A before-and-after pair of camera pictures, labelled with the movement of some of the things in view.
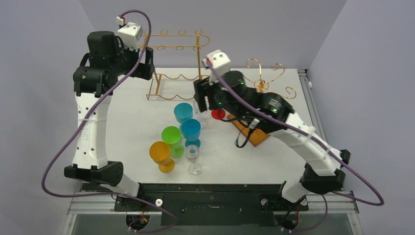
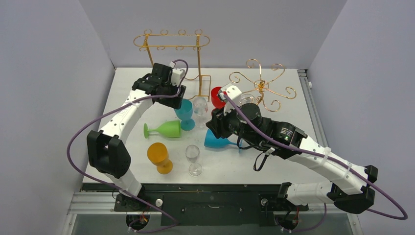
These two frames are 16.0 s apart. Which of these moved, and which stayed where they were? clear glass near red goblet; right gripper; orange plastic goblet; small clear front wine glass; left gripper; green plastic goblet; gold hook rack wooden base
Moved: right gripper; gold hook rack wooden base; left gripper; green plastic goblet
Stayed: clear glass near red goblet; orange plastic goblet; small clear front wine glass
